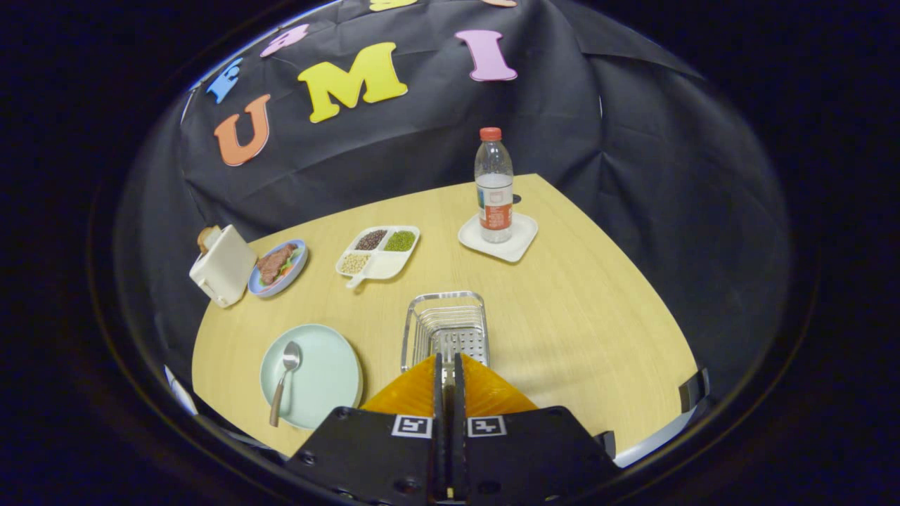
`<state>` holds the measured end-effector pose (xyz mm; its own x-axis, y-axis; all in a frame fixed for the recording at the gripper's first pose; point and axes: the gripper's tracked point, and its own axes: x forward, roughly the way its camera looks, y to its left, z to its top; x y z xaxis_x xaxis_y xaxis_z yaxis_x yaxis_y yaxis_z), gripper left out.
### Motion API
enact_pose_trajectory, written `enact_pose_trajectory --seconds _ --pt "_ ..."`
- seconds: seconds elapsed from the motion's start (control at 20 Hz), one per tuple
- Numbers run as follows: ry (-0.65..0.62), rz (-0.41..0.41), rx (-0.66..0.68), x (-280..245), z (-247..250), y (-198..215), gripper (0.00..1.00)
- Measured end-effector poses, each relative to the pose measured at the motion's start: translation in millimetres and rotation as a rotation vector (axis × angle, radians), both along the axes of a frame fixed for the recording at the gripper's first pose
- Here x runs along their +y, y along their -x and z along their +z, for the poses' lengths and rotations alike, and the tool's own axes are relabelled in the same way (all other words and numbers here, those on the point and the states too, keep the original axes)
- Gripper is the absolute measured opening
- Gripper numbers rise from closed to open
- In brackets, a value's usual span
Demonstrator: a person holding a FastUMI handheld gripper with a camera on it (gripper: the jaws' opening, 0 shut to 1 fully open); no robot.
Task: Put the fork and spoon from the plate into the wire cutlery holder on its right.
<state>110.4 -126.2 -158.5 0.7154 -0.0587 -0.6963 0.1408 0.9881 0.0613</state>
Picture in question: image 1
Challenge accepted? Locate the metal wire basket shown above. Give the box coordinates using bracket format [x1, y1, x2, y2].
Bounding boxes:
[400, 291, 491, 373]

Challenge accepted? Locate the clear water bottle red cap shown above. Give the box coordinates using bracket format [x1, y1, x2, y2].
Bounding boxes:
[475, 127, 515, 244]

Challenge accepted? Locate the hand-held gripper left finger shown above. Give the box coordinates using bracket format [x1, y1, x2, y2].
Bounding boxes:
[285, 353, 447, 506]

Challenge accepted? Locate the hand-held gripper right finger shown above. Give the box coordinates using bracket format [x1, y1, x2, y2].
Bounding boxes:
[454, 353, 621, 506]

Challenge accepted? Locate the brown steak with vegetables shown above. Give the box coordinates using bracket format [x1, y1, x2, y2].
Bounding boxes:
[255, 244, 300, 285]

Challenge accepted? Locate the white square coaster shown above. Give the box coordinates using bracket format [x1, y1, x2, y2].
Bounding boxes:
[458, 211, 539, 264]

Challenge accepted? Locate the spoon with wooden handle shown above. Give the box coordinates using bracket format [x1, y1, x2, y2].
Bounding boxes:
[269, 341, 302, 428]

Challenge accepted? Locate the black backdrop cloth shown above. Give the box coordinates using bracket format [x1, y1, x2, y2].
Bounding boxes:
[112, 0, 792, 394]

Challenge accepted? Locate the fork with wooden handle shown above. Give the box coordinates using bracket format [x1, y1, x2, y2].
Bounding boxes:
[439, 332, 458, 386]

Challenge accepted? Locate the pale green plate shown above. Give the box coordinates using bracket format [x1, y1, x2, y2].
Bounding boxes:
[259, 323, 364, 430]

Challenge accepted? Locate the cream toaster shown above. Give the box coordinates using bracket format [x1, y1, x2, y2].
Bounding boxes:
[189, 225, 258, 309]

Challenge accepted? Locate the white divided tray with beans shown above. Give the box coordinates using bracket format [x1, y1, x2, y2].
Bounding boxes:
[335, 225, 421, 290]

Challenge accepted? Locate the white panel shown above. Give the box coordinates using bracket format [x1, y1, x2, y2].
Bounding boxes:
[164, 364, 199, 417]

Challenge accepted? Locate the blue plate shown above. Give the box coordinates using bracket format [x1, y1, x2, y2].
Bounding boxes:
[247, 239, 309, 298]

